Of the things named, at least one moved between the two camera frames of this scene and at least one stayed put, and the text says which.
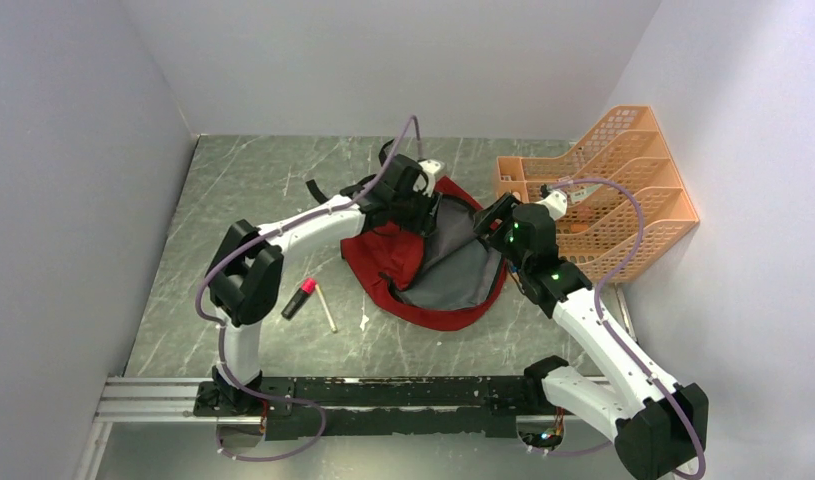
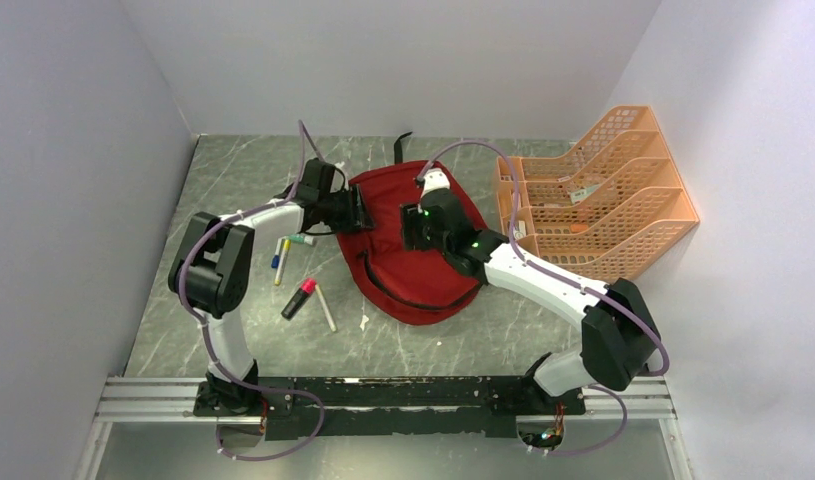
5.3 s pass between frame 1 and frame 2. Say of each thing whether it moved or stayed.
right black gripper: moved
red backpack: moved
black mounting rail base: stayed
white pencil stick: stayed
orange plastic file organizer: stayed
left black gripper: moved
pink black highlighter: stayed
